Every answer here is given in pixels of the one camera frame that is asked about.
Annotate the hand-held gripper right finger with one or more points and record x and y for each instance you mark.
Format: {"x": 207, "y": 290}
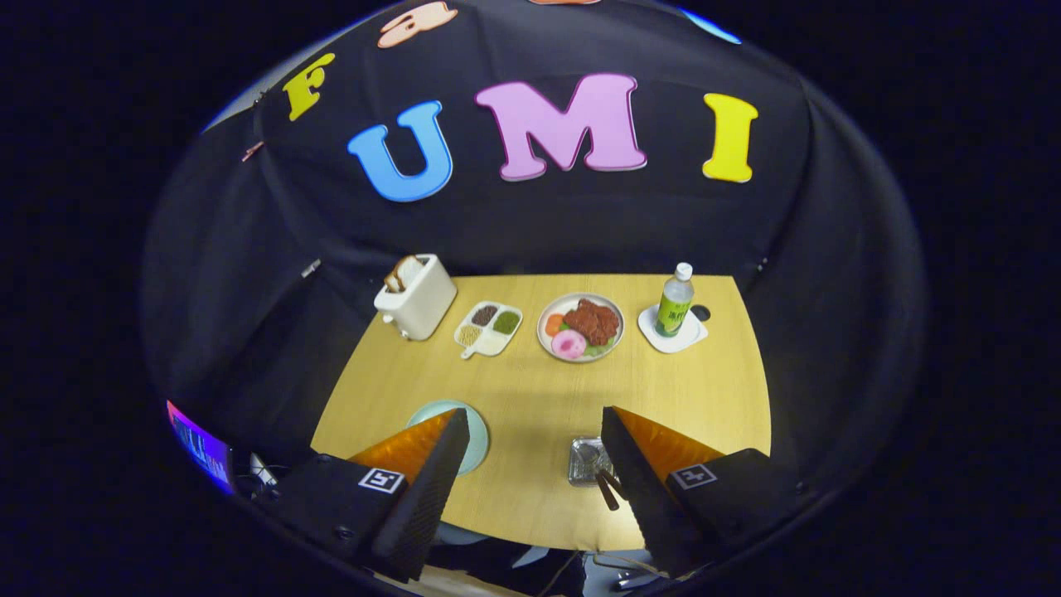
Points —
{"x": 642, "y": 497}

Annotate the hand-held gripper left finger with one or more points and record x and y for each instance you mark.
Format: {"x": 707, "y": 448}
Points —
{"x": 431, "y": 506}

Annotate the metal spoon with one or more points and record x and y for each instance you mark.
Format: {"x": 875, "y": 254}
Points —
{"x": 608, "y": 495}

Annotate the pale green round plate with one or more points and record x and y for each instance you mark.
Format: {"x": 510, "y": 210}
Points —
{"x": 477, "y": 448}

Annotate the green lettuce leaf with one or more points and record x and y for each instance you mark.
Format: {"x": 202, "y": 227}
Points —
{"x": 603, "y": 348}

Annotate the white square coaster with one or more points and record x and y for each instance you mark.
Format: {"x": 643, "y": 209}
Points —
{"x": 692, "y": 338}

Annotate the pink round food slice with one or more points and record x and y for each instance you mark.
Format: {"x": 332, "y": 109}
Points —
{"x": 569, "y": 344}

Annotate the pile of yellow beans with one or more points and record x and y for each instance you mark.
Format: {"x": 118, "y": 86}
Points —
{"x": 470, "y": 335}

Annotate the white divided snack tray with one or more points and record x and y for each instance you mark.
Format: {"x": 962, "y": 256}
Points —
{"x": 493, "y": 342}

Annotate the white oval food plate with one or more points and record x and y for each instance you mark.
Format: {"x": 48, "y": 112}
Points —
{"x": 547, "y": 344}

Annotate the brown steak piece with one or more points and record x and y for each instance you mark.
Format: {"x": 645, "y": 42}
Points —
{"x": 593, "y": 322}

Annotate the green label drink bottle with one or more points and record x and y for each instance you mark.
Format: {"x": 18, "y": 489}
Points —
{"x": 673, "y": 311}

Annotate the black round table grommet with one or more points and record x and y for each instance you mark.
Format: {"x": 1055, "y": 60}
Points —
{"x": 701, "y": 313}

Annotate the orange tomato slice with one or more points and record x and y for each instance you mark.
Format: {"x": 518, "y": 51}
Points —
{"x": 554, "y": 324}

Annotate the pile of dark beans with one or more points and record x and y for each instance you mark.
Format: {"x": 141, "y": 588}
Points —
{"x": 484, "y": 315}

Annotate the pile of green beans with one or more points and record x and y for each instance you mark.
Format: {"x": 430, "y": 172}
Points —
{"x": 506, "y": 322}

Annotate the white toaster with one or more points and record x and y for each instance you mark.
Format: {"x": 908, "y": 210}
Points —
{"x": 423, "y": 307}

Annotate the toast bread slice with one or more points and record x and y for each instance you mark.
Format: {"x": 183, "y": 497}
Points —
{"x": 409, "y": 270}
{"x": 391, "y": 282}

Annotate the glowing purple screen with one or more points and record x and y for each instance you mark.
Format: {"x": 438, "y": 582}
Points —
{"x": 199, "y": 448}

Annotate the silver clip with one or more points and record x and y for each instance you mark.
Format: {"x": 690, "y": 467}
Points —
{"x": 311, "y": 268}

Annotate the pink clip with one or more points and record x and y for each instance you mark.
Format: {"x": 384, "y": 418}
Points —
{"x": 253, "y": 151}

